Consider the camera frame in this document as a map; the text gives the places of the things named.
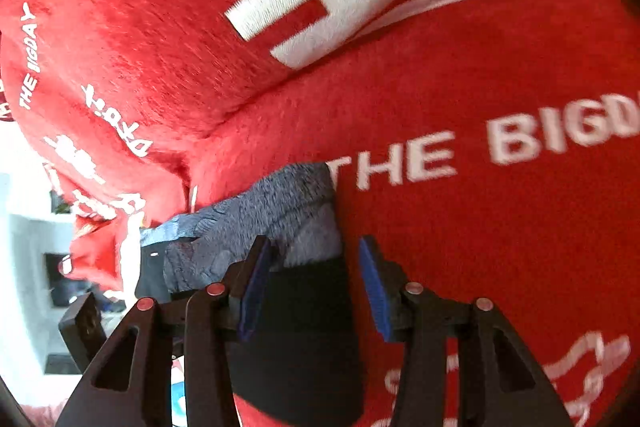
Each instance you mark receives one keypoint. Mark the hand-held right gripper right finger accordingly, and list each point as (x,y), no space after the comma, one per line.
(375,292)

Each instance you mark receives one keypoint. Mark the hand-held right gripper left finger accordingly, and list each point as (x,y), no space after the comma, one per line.
(253,302)

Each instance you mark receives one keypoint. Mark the red printed blanket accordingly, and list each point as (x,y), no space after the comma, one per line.
(450,82)

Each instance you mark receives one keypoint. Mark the black pants with blue trim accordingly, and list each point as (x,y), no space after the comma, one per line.
(300,332)

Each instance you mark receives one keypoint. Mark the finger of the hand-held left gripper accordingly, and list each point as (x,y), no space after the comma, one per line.
(82,327)

